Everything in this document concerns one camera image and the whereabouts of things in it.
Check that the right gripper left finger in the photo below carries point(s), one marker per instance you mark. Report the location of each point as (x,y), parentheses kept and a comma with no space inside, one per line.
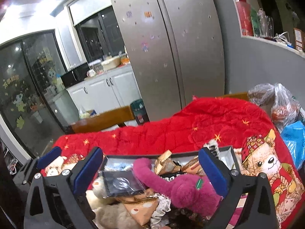
(60,201)

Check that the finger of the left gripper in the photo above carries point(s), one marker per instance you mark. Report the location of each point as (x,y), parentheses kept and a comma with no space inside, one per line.
(44,161)

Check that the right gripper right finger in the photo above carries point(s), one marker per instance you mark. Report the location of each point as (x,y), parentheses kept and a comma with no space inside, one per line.
(259,208)

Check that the clear bag black card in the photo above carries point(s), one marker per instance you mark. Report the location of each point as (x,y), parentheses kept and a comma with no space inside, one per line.
(121,183)

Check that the furry black hair claw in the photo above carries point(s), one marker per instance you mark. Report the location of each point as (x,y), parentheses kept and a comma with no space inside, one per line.
(212,146)

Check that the white black lace scrunchie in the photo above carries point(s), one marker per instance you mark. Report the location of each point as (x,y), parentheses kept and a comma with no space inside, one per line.
(159,218)

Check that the triangular orange snack pack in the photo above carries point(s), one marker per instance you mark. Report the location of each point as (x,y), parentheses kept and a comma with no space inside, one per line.
(143,210)

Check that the pink plush bear toy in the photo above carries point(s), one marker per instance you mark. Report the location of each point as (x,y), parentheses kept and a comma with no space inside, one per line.
(185,191)

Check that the black storage box tray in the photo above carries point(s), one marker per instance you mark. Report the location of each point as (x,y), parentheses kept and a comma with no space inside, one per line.
(217,171)

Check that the blue plastic bag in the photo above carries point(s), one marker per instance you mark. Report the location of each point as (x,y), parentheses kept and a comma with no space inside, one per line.
(293,136)

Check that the red bear print blanket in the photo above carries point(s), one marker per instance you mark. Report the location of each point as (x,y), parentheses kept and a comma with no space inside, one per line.
(226,121)

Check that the wooden chair back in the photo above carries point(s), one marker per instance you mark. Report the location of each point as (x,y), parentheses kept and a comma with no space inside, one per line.
(103,121)

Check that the black microwave oven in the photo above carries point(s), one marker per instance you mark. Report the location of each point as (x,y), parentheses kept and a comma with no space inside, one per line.
(75,75)

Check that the clear plastic food bag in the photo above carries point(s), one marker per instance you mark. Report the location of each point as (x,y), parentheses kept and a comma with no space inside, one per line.
(284,107)

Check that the white kitchen cabinet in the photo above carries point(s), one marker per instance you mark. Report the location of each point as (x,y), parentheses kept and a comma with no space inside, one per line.
(107,91)

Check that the dark green trash bin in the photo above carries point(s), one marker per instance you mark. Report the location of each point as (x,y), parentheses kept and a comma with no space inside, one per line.
(139,111)

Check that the silver double door refrigerator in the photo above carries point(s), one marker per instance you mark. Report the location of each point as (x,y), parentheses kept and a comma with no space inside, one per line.
(176,51)

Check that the red gift box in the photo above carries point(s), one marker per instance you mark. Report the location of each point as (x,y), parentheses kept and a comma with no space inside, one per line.
(244,11)

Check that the white wall shelf unit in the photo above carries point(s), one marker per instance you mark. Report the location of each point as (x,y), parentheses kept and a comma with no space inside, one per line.
(277,22)

